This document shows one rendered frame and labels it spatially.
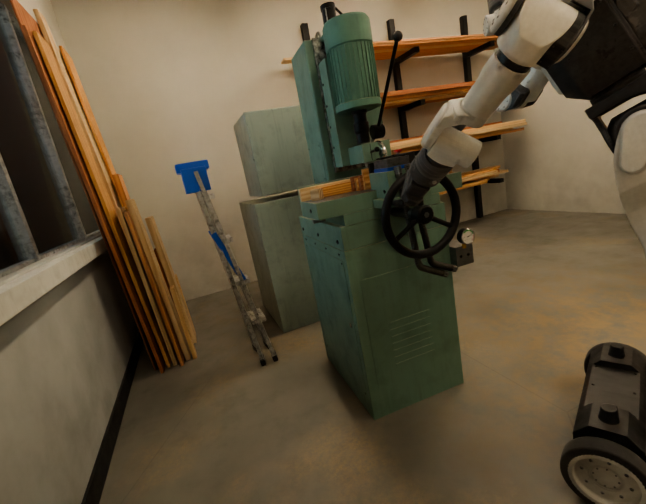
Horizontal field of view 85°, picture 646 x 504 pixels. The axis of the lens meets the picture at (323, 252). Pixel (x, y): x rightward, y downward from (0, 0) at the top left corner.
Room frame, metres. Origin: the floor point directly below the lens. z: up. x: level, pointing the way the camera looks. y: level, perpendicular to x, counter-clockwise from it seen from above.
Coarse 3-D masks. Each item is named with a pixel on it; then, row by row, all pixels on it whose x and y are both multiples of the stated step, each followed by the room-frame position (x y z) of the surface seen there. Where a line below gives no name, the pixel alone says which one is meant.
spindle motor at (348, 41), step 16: (336, 16) 1.36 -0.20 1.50; (352, 16) 1.35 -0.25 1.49; (336, 32) 1.36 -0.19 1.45; (352, 32) 1.35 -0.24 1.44; (368, 32) 1.38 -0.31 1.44; (336, 48) 1.37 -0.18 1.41; (352, 48) 1.35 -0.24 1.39; (368, 48) 1.37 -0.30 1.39; (336, 64) 1.38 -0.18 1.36; (352, 64) 1.35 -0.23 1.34; (368, 64) 1.36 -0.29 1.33; (336, 80) 1.39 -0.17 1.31; (352, 80) 1.36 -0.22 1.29; (368, 80) 1.36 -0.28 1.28; (336, 96) 1.41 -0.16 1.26; (352, 96) 1.36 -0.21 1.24; (368, 96) 1.36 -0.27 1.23; (336, 112) 1.43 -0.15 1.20
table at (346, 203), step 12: (456, 180) 1.36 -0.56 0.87; (348, 192) 1.39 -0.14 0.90; (360, 192) 1.29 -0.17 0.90; (372, 192) 1.26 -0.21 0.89; (432, 192) 1.33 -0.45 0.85; (312, 204) 1.24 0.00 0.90; (324, 204) 1.21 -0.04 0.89; (336, 204) 1.22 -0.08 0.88; (348, 204) 1.23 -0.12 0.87; (360, 204) 1.24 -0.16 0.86; (372, 204) 1.26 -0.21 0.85; (312, 216) 1.26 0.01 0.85; (324, 216) 1.20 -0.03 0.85; (336, 216) 1.22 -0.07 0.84
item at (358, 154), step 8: (368, 144) 1.39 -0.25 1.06; (376, 144) 1.40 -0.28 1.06; (352, 152) 1.47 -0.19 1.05; (360, 152) 1.40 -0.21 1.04; (368, 152) 1.39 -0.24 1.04; (376, 152) 1.40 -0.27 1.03; (352, 160) 1.48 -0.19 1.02; (360, 160) 1.41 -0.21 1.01; (368, 160) 1.38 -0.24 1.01; (376, 160) 1.40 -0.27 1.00
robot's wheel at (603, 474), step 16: (576, 448) 0.76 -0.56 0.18; (592, 448) 0.74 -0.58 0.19; (608, 448) 0.72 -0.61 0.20; (624, 448) 0.72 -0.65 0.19; (560, 464) 0.78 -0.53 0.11; (576, 464) 0.77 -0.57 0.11; (592, 464) 0.75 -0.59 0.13; (608, 464) 0.72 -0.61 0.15; (624, 464) 0.69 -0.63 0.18; (640, 464) 0.69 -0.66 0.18; (576, 480) 0.76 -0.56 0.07; (592, 480) 0.75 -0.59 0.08; (608, 480) 0.73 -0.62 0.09; (624, 480) 0.70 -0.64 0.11; (640, 480) 0.67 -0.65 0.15; (592, 496) 0.74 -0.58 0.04; (608, 496) 0.73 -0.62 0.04; (624, 496) 0.70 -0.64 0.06; (640, 496) 0.68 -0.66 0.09
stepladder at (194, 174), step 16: (192, 176) 1.80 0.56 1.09; (192, 192) 1.80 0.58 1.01; (208, 208) 1.95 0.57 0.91; (208, 224) 1.95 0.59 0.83; (224, 240) 1.81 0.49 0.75; (224, 256) 1.81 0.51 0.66; (240, 272) 1.82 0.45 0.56; (240, 304) 1.82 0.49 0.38; (256, 320) 1.85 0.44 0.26; (272, 352) 1.84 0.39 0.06
